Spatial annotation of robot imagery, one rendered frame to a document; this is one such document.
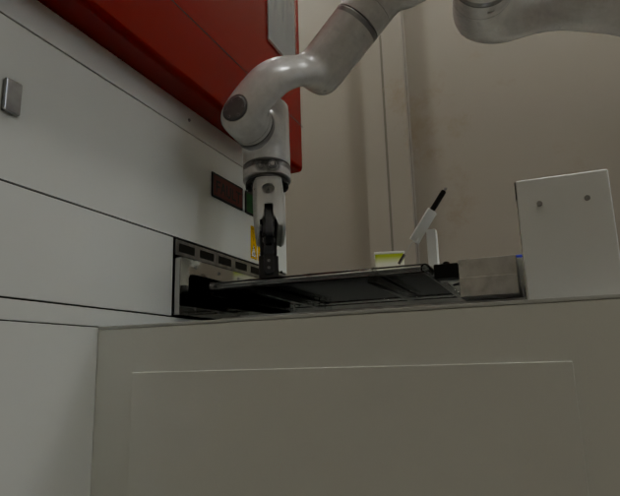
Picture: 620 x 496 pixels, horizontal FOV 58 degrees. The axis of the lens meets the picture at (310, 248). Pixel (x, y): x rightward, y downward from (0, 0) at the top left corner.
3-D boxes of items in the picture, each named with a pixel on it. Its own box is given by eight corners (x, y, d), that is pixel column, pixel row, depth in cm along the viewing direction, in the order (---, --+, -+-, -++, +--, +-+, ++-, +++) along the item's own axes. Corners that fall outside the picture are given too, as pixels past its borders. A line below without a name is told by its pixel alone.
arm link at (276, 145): (275, 151, 93) (298, 173, 101) (274, 84, 98) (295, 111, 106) (231, 161, 96) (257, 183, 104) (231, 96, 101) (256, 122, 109)
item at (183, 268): (170, 315, 90) (171, 257, 92) (284, 328, 130) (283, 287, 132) (180, 314, 89) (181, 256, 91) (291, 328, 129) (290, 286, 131)
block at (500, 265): (459, 279, 82) (458, 258, 82) (462, 281, 85) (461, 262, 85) (518, 274, 79) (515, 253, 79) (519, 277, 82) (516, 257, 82)
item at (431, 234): (410, 268, 123) (407, 210, 126) (414, 271, 127) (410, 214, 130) (439, 266, 121) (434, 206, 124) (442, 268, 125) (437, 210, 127)
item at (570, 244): (527, 304, 60) (515, 180, 63) (533, 329, 110) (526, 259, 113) (627, 298, 57) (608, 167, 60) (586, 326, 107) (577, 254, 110)
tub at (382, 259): (375, 279, 137) (373, 251, 139) (375, 282, 145) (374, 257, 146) (405, 277, 137) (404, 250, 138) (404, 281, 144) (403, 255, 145)
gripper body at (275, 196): (289, 166, 94) (291, 228, 90) (286, 192, 104) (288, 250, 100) (245, 165, 93) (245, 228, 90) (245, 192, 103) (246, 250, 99)
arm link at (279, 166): (291, 156, 95) (292, 172, 94) (288, 180, 104) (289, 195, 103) (242, 155, 94) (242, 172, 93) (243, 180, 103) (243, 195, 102)
